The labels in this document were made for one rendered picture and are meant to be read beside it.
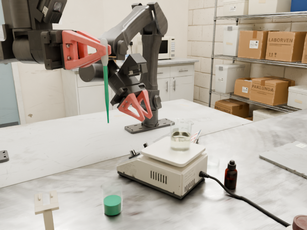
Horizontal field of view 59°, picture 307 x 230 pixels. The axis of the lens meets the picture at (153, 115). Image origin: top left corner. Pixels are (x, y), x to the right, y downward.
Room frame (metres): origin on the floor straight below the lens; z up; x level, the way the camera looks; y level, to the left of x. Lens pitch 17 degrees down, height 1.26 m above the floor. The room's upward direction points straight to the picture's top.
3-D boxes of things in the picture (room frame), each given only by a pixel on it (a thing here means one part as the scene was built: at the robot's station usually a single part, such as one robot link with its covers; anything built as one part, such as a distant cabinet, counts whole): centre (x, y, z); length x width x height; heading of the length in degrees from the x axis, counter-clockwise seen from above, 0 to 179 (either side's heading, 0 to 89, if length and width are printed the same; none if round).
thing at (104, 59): (0.48, 0.09, 1.23); 0.01 x 0.01 x 0.04; 65
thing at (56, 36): (0.49, 0.12, 1.23); 0.09 x 0.07 x 0.07; 65
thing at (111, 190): (0.48, 0.09, 0.93); 0.04 x 0.04 x 0.06
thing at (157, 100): (0.99, 0.01, 1.00); 0.09 x 0.06 x 0.06; 60
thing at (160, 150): (0.60, -0.05, 0.98); 0.12 x 0.12 x 0.01; 54
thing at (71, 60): (0.50, 0.12, 1.23); 0.09 x 0.07 x 0.07; 65
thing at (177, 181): (0.62, -0.03, 0.94); 0.22 x 0.13 x 0.08; 54
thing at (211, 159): (0.67, -0.16, 0.91); 0.06 x 0.06 x 0.02
